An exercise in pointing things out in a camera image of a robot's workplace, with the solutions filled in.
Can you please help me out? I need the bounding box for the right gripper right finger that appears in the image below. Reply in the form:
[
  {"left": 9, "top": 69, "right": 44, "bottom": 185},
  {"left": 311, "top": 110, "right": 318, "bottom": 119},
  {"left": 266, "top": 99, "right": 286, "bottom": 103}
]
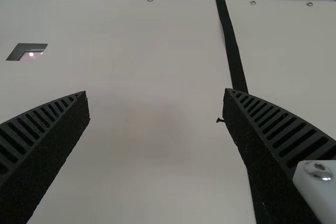
[{"left": 222, "top": 88, "right": 336, "bottom": 224}]

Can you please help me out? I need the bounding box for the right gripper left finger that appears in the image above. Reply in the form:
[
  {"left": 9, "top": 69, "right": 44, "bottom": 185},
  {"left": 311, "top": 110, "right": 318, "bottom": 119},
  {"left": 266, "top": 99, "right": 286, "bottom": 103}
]
[{"left": 0, "top": 90, "right": 91, "bottom": 224}]

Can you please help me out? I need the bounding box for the black strip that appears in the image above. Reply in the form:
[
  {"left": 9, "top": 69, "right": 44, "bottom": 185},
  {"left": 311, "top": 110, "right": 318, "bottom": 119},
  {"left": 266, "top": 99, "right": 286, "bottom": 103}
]
[{"left": 214, "top": 0, "right": 249, "bottom": 95}]

